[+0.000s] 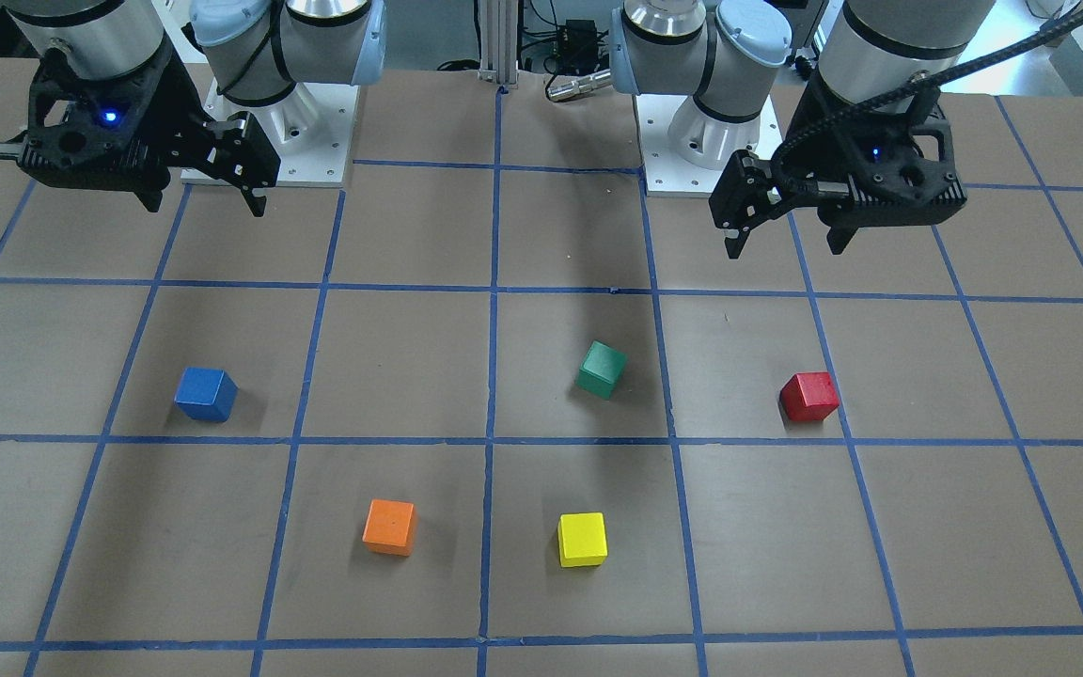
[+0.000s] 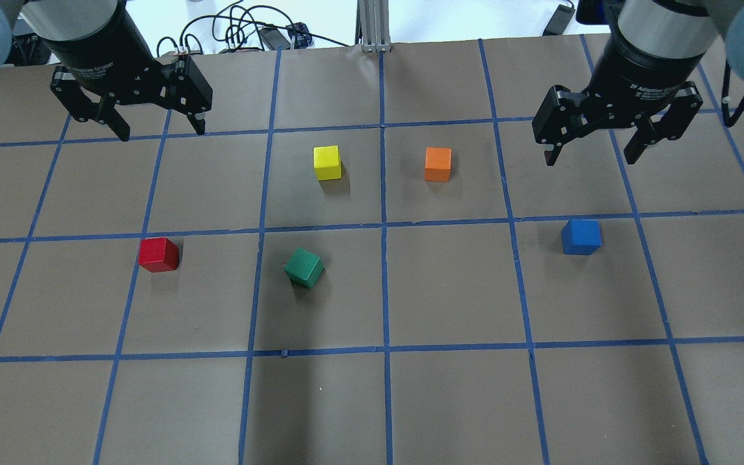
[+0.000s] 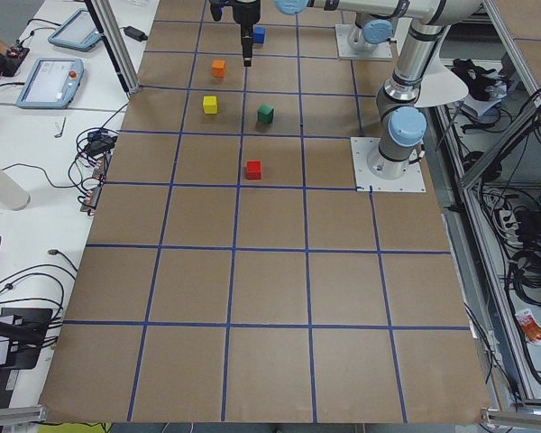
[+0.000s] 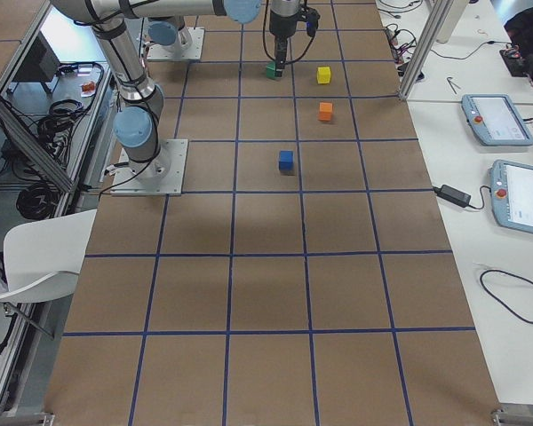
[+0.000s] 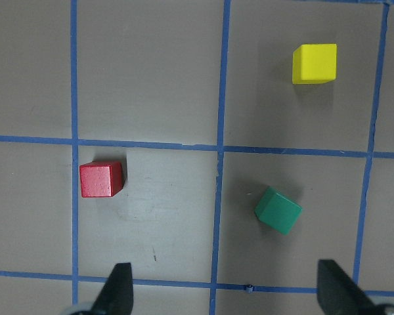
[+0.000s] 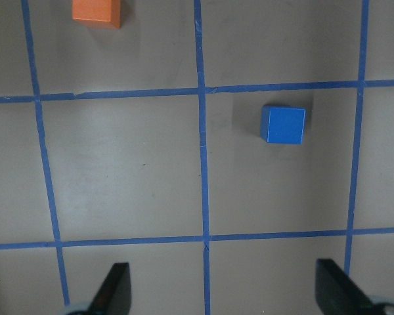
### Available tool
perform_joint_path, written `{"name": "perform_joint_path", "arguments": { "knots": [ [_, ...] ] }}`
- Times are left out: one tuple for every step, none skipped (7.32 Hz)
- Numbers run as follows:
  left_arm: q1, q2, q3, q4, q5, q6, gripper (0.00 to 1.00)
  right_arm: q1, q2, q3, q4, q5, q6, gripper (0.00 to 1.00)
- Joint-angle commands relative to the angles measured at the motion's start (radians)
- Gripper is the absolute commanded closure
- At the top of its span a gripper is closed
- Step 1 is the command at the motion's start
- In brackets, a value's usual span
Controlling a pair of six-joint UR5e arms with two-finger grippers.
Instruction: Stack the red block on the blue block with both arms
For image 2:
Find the yellow wooden block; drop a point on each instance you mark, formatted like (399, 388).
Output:
(327, 163)

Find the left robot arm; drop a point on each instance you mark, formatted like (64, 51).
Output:
(32, 13)

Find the green wooden block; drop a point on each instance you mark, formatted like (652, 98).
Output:
(304, 268)

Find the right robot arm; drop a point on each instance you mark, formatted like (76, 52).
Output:
(682, 29)

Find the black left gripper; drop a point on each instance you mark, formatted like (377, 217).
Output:
(108, 57)

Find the aluminium frame post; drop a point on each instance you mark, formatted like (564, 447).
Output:
(372, 26)

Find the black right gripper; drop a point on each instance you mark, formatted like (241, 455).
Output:
(638, 77)

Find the black power adapter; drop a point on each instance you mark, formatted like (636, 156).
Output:
(559, 20)

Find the orange wooden block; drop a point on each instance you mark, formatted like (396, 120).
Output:
(438, 164)

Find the red wooden block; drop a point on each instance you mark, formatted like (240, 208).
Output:
(158, 255)

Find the blue wooden block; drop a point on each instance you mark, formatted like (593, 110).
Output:
(581, 237)

